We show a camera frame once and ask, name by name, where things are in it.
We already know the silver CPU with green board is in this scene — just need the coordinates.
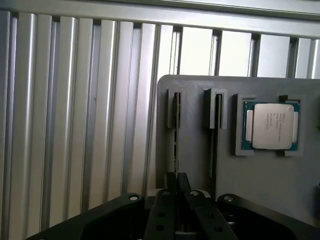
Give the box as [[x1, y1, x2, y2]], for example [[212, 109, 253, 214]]
[[240, 100, 300, 152]]

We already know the grey printed parts rack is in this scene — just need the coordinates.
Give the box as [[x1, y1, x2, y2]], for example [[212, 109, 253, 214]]
[[155, 74, 320, 234]]

